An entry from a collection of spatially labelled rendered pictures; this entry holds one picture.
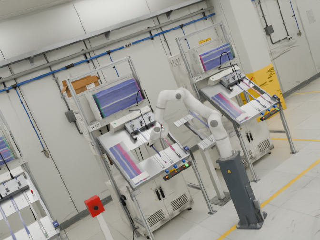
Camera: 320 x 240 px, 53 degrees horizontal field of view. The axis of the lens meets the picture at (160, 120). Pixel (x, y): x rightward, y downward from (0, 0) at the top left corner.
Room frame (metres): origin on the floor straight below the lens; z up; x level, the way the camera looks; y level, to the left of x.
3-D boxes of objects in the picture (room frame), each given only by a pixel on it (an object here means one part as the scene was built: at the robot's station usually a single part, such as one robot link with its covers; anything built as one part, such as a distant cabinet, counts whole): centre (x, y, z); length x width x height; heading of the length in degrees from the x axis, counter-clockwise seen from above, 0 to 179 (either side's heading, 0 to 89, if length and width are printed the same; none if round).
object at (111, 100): (3.57, 0.34, 1.52); 0.51 x 0.13 x 0.27; 117
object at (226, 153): (2.83, -0.46, 0.79); 0.19 x 0.19 x 0.18
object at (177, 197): (3.65, 0.44, 0.31); 0.70 x 0.65 x 0.62; 117
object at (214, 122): (2.80, -0.45, 1.00); 0.19 x 0.12 x 0.24; 163
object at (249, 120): (4.14, -0.95, 0.65); 1.01 x 0.73 x 1.29; 27
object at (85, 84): (3.79, 0.57, 1.82); 0.68 x 0.30 x 0.20; 117
